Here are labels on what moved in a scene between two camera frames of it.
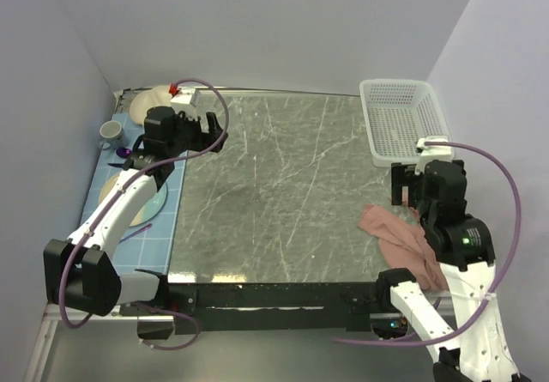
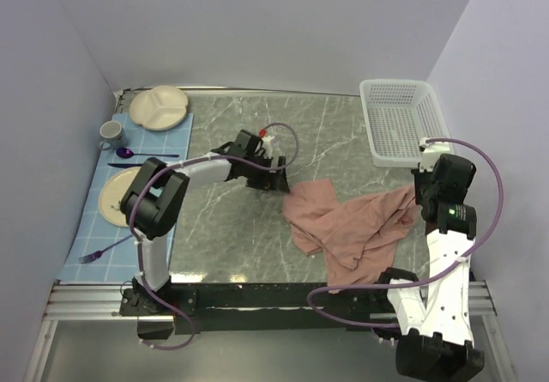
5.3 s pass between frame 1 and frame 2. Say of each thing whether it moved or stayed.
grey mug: stayed
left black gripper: moved
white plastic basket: stayed
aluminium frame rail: stayed
